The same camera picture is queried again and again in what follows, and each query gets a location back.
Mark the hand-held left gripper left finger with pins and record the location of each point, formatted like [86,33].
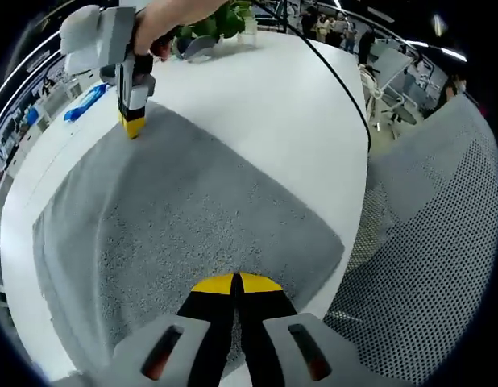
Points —
[208,302]

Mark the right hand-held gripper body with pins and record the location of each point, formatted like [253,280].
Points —
[96,36]

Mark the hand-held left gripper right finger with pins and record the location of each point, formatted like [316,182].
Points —
[265,302]

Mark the grey towel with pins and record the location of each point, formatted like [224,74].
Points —
[192,201]

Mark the person's right hand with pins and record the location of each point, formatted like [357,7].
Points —
[152,28]

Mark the blue wipes packet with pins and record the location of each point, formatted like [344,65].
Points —
[85,102]

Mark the grey curved object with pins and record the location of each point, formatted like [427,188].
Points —
[200,47]

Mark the green leafy plant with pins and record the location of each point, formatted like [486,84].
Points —
[229,20]

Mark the clear glass vase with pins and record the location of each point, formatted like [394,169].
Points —
[249,34]

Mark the grey mesh office chair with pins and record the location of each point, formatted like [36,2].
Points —
[434,242]

